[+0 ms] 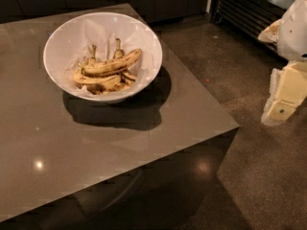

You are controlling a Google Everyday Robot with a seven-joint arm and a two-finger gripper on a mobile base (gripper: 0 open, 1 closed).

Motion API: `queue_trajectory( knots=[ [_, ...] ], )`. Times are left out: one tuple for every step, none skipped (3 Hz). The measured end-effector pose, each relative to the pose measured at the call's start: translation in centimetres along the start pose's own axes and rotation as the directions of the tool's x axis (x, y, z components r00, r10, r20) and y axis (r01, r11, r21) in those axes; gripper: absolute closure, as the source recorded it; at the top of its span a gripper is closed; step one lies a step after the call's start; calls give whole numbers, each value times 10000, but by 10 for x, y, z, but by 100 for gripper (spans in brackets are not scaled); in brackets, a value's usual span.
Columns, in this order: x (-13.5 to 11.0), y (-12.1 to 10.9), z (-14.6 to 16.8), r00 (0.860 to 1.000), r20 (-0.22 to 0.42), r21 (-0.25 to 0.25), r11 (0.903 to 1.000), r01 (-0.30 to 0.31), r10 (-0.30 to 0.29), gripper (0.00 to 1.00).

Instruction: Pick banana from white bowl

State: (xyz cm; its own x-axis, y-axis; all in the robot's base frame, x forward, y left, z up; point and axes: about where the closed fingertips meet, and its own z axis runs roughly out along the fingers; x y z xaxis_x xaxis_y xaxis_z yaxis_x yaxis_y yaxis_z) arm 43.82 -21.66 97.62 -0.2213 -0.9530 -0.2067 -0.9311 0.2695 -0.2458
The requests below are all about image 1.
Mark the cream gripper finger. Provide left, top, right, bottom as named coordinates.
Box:
left=282, top=61, right=307, bottom=121

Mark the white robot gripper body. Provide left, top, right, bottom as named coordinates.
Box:
left=258, top=0, right=307, bottom=61

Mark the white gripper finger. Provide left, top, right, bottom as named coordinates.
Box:
left=261, top=69, right=286, bottom=127

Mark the spotted yellow banana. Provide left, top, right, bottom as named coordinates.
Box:
left=83, top=49, right=142, bottom=76

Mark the right lower bruised banana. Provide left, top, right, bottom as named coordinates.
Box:
left=112, top=70, right=136, bottom=91

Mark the lower front yellow banana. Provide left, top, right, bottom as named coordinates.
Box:
left=73, top=68, right=121, bottom=91

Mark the back yellow banana with stem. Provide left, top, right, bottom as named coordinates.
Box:
left=78, top=44, right=97, bottom=68

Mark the white ceramic bowl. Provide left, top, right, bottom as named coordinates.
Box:
left=42, top=11, right=163, bottom=104

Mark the dark metal rack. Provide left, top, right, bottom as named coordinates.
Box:
left=209, top=0, right=307, bottom=55

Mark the white paper liner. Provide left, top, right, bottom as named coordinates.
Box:
left=62, top=16, right=162, bottom=103

